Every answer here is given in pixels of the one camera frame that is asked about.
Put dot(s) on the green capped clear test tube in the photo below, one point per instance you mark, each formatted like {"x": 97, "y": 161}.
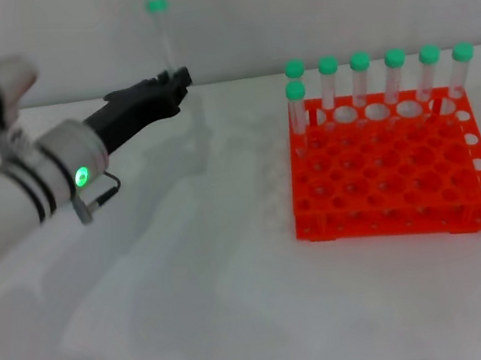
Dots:
{"x": 328, "y": 65}
{"x": 295, "y": 67}
{"x": 394, "y": 57}
{"x": 462, "y": 52}
{"x": 360, "y": 61}
{"x": 429, "y": 54}
{"x": 156, "y": 5}
{"x": 295, "y": 90}

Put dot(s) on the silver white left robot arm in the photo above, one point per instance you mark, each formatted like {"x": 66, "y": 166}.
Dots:
{"x": 16, "y": 201}

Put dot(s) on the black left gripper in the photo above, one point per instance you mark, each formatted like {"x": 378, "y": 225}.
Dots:
{"x": 134, "y": 107}

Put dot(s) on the orange plastic test tube rack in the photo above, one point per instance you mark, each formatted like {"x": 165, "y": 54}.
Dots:
{"x": 384, "y": 178}

